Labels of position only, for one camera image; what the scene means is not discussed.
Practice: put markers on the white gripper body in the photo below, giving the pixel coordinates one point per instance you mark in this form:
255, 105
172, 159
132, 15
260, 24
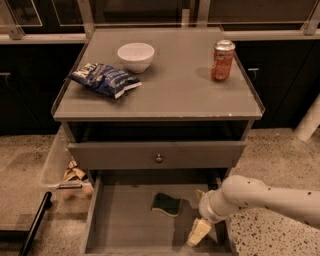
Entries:
205, 207

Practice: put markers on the green yellow sponge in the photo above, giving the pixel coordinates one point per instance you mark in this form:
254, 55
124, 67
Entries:
167, 205

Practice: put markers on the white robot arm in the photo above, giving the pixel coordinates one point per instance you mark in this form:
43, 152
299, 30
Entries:
238, 193

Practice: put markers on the open middle drawer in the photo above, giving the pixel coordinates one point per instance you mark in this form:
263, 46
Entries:
120, 221

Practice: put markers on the grey drawer cabinet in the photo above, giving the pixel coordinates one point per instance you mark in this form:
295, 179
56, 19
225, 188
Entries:
177, 100

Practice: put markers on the top drawer with knob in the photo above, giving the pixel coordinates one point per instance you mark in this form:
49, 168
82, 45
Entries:
157, 155

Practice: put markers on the crumpled snack wrapper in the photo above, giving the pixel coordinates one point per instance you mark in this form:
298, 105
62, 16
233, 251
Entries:
73, 173

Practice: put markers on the clear plastic bin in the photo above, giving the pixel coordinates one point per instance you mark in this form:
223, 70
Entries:
54, 168

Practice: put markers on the orange soda can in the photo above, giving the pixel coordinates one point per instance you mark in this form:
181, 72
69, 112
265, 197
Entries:
222, 60

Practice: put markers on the blue chip bag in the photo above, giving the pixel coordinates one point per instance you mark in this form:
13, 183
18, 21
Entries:
105, 79

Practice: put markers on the white bowl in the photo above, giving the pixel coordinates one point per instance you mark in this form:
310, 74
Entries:
136, 57

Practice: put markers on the black bar handle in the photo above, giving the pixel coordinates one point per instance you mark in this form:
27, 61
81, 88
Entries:
31, 233

